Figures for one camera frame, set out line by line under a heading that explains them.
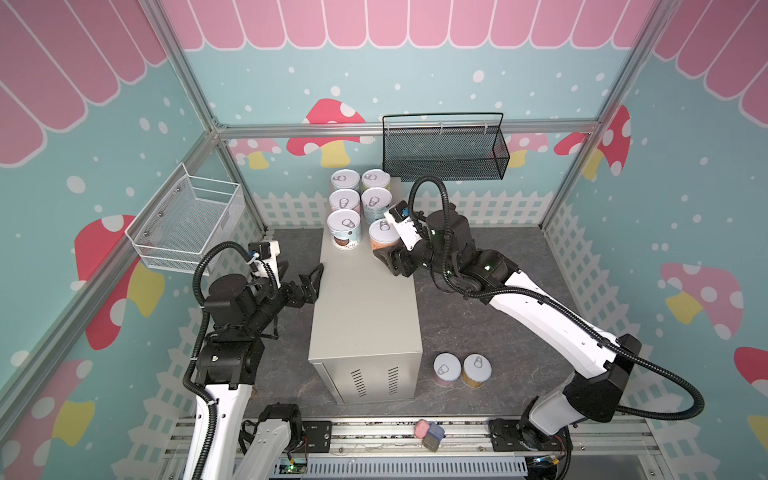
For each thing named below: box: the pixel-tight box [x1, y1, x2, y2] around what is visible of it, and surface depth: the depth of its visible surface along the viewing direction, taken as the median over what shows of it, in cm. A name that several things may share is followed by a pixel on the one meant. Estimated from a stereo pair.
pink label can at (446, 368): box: [432, 351, 463, 387], surface depth 82 cm
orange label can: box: [462, 353, 493, 389], surface depth 82 cm
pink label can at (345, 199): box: [329, 188, 361, 215], surface depth 73 cm
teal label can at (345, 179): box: [330, 169, 361, 193], surface depth 77 cm
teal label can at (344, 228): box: [326, 208, 361, 251], surface depth 68 cm
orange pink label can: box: [368, 218, 400, 251], surface depth 65 cm
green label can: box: [361, 169, 391, 191], surface depth 77 cm
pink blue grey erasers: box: [414, 419, 446, 453], surface depth 76 cm
